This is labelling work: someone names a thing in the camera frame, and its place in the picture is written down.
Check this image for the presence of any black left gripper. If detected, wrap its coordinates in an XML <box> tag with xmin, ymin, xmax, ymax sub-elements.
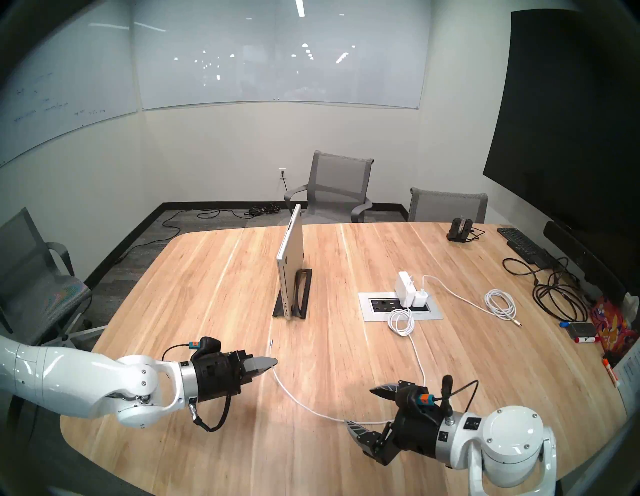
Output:
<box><xmin>191</xmin><ymin>350</ymin><xmax>279</xmax><ymax>403</ymax></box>

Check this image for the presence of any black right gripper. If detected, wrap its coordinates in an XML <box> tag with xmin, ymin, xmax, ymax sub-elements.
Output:
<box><xmin>344</xmin><ymin>382</ymin><xmax>444</xmax><ymax>466</ymax></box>

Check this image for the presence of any white MagSafe charging cable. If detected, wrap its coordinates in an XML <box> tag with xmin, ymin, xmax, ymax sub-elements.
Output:
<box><xmin>268</xmin><ymin>307</ymin><xmax>428</xmax><ymax>425</ymax></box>

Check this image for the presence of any silver MacBook laptop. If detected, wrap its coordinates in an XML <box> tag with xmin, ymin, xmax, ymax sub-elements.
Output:
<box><xmin>276</xmin><ymin>203</ymin><xmax>306</xmax><ymax>321</ymax></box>

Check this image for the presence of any black controller charging dock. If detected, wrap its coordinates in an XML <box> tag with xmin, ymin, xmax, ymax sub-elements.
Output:
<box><xmin>446</xmin><ymin>216</ymin><xmax>474</xmax><ymax>243</ymax></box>

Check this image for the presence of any black vertical laptop stand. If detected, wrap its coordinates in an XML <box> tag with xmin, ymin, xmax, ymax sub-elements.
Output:
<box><xmin>272</xmin><ymin>268</ymin><xmax>313</xmax><ymax>319</ymax></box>

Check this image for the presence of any silver table power outlet box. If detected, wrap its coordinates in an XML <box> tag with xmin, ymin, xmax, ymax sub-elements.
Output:
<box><xmin>358</xmin><ymin>291</ymin><xmax>444</xmax><ymax>322</ymax></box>

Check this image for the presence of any large white power adapter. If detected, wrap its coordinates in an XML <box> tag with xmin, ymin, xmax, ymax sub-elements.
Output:
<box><xmin>394</xmin><ymin>271</ymin><xmax>417</xmax><ymax>307</ymax></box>

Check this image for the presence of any grey mesh office chair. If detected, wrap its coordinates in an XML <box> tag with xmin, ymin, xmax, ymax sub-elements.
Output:
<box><xmin>284</xmin><ymin>150</ymin><xmax>375</xmax><ymax>224</ymax></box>
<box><xmin>407</xmin><ymin>187</ymin><xmax>488</xmax><ymax>224</ymax></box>
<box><xmin>0</xmin><ymin>207</ymin><xmax>106</xmax><ymax>346</ymax></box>

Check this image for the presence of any black keyboard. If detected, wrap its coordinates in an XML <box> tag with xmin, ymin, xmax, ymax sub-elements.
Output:
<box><xmin>497</xmin><ymin>227</ymin><xmax>556</xmax><ymax>268</ymax></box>

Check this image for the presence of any colourful tissue box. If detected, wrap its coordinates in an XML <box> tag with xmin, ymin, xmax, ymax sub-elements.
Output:
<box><xmin>590</xmin><ymin>292</ymin><xmax>640</xmax><ymax>356</ymax></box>

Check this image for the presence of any white paper sheet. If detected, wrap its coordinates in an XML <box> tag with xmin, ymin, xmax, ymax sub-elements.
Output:
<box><xmin>614</xmin><ymin>340</ymin><xmax>640</xmax><ymax>416</ymax></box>

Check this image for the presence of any black soundbar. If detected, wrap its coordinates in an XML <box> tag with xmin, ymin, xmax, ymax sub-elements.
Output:
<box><xmin>543</xmin><ymin>221</ymin><xmax>627</xmax><ymax>306</ymax></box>

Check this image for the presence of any wide glass whiteboard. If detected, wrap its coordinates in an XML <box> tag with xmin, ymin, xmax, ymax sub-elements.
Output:
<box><xmin>131</xmin><ymin>0</ymin><xmax>433</xmax><ymax>111</ymax></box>

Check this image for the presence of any glass whiteboard with blue writing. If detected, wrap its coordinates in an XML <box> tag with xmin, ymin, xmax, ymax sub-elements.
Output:
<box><xmin>0</xmin><ymin>0</ymin><xmax>140</xmax><ymax>168</ymax></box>

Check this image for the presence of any large black TV screen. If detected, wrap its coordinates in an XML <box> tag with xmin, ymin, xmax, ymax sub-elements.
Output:
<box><xmin>482</xmin><ymin>9</ymin><xmax>640</xmax><ymax>281</ymax></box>

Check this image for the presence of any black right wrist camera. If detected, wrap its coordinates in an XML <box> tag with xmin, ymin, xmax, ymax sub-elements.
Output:
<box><xmin>400</xmin><ymin>375</ymin><xmax>480</xmax><ymax>418</ymax></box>

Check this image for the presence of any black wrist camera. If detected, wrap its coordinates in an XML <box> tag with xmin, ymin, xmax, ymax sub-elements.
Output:
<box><xmin>161</xmin><ymin>336</ymin><xmax>236</xmax><ymax>433</ymax></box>
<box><xmin>400</xmin><ymin>375</ymin><xmax>480</xmax><ymax>418</ymax></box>

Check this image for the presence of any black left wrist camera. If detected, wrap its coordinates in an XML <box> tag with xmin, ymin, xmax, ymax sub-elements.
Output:
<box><xmin>161</xmin><ymin>336</ymin><xmax>236</xmax><ymax>433</ymax></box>

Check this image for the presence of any black floor cable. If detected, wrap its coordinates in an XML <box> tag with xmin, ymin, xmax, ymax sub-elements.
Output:
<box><xmin>114</xmin><ymin>202</ymin><xmax>281</xmax><ymax>266</ymax></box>

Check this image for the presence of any white coiled USB cable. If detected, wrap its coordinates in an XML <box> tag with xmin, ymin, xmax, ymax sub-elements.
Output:
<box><xmin>421</xmin><ymin>275</ymin><xmax>522</xmax><ymax>327</ymax></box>

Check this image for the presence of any black cable tangle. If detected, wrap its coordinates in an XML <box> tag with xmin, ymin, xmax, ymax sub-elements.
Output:
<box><xmin>502</xmin><ymin>255</ymin><xmax>590</xmax><ymax>323</ymax></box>

